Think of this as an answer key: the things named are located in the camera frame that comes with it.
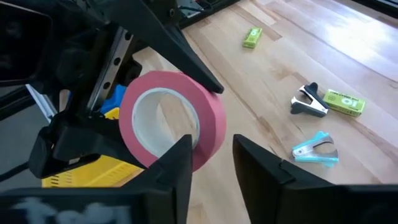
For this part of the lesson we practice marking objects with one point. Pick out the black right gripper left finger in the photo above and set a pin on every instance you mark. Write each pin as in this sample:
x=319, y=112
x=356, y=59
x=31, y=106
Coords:
x=174, y=174

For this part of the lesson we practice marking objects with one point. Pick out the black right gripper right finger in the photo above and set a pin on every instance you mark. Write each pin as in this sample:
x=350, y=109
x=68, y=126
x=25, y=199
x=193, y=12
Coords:
x=258, y=180

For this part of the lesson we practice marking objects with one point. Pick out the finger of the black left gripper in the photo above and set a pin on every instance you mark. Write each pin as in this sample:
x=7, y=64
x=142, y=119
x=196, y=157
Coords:
x=174, y=49
x=71, y=140

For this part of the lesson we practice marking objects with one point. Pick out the red tape roll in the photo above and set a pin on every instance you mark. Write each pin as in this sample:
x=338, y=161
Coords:
x=205, y=124

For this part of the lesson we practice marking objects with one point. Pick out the green staple box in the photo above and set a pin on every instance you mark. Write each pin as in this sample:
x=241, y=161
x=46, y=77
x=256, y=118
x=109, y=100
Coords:
x=343, y=102
x=252, y=37

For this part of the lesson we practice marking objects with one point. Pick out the black staple remover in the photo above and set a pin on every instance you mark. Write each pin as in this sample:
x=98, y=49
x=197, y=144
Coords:
x=314, y=96

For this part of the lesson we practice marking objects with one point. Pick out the yellow plastic basket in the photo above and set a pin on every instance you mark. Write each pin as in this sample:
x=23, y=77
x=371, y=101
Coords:
x=93, y=174

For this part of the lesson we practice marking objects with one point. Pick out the blue plastic basket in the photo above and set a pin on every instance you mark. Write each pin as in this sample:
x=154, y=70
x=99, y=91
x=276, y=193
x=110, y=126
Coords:
x=115, y=98

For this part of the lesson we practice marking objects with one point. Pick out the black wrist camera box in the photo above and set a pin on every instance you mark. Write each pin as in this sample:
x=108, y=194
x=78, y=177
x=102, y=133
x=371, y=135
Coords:
x=21, y=43

